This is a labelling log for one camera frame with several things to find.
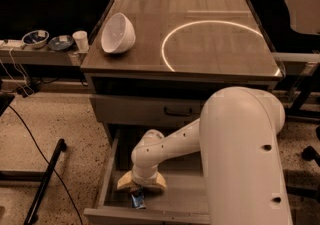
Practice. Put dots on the black office chair base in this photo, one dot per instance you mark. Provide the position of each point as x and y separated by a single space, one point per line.
308 154

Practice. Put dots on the red bull can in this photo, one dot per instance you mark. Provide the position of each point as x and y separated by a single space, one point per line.
137 198

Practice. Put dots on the white paper cup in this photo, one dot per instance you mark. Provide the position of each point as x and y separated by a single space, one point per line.
81 40

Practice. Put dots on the blue white bowl on shelf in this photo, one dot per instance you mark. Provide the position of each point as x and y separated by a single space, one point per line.
36 39

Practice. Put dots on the white power strip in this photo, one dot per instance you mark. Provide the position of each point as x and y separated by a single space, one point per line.
10 43

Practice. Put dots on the black drawer handle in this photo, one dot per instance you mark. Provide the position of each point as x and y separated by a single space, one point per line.
169 112

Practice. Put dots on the open middle drawer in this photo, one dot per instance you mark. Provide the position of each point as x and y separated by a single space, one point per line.
182 203

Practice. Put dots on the black stand leg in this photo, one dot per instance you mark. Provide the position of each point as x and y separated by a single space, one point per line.
31 217

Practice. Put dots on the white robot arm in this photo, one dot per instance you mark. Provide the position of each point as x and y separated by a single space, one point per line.
236 136

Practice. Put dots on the grey drawer cabinet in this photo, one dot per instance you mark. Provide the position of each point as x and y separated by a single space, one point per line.
184 49

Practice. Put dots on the closed top drawer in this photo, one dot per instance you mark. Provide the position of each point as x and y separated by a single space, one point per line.
143 111

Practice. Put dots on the grey side shelf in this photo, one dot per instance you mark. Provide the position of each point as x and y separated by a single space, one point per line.
42 57

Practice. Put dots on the grey chair back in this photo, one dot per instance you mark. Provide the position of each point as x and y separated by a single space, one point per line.
304 16

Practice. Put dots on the white tilted bowl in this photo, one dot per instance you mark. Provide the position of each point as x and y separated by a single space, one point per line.
118 34

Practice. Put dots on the blue plate on shelf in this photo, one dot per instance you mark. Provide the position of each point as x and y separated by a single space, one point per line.
61 43

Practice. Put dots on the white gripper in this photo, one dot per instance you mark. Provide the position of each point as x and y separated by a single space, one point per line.
145 178

